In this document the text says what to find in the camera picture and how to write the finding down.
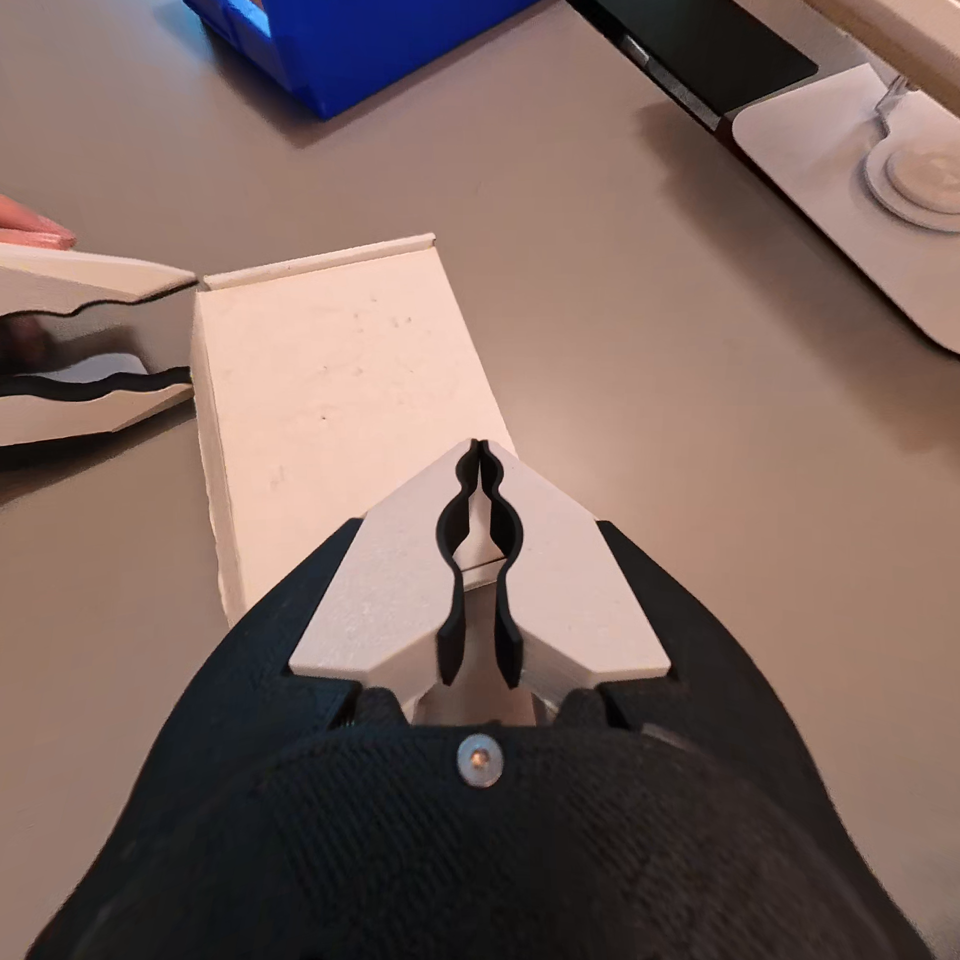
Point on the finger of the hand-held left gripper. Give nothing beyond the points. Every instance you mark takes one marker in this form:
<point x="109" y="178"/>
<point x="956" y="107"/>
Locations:
<point x="75" y="277"/>
<point x="60" y="416"/>

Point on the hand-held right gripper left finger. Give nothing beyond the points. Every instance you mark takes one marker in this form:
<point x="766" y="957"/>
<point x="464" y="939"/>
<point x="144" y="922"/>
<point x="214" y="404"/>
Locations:
<point x="367" y="600"/>

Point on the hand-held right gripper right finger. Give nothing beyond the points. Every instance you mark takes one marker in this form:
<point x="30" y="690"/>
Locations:
<point x="592" y="600"/>

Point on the white cardboard mailer box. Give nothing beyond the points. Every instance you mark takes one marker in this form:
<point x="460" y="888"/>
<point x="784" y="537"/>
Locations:
<point x="315" y="375"/>

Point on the blue plastic bin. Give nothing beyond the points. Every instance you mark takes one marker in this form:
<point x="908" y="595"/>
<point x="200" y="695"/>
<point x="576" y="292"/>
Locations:
<point x="360" y="60"/>

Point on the grey desk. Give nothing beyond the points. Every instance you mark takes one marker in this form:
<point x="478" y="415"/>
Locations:
<point x="637" y="375"/>

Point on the white stand base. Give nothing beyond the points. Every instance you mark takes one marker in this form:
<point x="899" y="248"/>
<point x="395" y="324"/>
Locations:
<point x="810" y="165"/>

